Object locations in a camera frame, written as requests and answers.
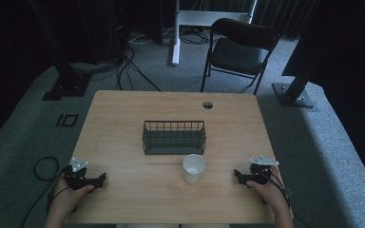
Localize left hand-held gripper cable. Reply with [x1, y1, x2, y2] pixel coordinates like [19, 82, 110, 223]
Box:
[19, 156, 71, 228]

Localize person's right hand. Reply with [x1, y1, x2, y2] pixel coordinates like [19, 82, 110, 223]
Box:
[245, 165, 292, 215]

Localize hand-held gripper cable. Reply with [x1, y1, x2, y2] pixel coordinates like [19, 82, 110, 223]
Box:
[259, 170, 313, 228]
[19, 156, 71, 228]

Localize dark curtain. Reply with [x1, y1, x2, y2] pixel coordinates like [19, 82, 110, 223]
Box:
[252, 0, 320, 40]

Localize black wire basket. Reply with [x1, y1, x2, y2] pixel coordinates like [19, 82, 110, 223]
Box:
[142, 120, 207, 156]

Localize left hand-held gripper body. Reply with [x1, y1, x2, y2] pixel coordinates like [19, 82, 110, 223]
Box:
[64, 157, 91, 191]

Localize white cup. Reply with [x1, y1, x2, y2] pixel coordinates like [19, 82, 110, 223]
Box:
[182, 153, 206, 185]

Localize black metal stand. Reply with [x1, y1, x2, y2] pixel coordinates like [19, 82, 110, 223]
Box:
[271, 67, 316, 109]
[28, 0, 93, 102]

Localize white desk frame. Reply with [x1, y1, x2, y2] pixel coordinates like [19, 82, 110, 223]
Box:
[171, 0, 259, 67]

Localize black floor cable bundle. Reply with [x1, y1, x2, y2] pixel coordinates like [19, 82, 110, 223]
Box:
[70, 44, 163, 93]

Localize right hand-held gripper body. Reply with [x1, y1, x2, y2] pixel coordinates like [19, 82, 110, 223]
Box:
[248, 154, 280, 186]

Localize right hand-held gripper cable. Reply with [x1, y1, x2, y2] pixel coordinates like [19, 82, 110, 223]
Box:
[259, 170, 313, 228]

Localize person's left hand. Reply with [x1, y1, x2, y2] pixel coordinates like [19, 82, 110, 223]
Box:
[48, 173, 95, 219]

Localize coiled cables under desk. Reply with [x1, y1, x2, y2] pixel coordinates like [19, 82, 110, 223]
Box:
[180, 28, 211, 46]

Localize black folding chair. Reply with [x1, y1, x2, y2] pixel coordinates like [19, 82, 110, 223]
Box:
[200, 17, 280, 96]

